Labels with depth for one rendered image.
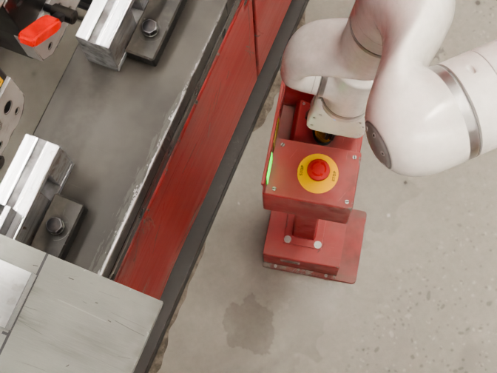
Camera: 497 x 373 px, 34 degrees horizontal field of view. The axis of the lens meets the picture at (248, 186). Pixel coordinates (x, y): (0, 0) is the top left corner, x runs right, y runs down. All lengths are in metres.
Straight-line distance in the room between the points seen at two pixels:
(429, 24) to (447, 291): 1.44
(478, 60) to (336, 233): 1.32
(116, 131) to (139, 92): 0.08
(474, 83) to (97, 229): 0.74
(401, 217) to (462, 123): 1.46
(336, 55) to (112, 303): 0.47
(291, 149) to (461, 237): 0.91
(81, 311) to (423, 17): 0.64
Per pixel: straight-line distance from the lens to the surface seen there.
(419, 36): 0.83
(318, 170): 1.41
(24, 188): 1.29
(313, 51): 1.15
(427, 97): 0.79
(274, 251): 2.07
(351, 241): 2.20
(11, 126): 1.08
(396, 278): 2.20
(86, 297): 1.20
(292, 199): 1.43
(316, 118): 1.38
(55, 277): 1.21
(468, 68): 0.81
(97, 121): 1.40
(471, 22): 2.47
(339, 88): 1.23
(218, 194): 2.19
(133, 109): 1.39
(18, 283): 1.23
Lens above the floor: 2.16
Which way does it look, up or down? 75 degrees down
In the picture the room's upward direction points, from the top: 8 degrees counter-clockwise
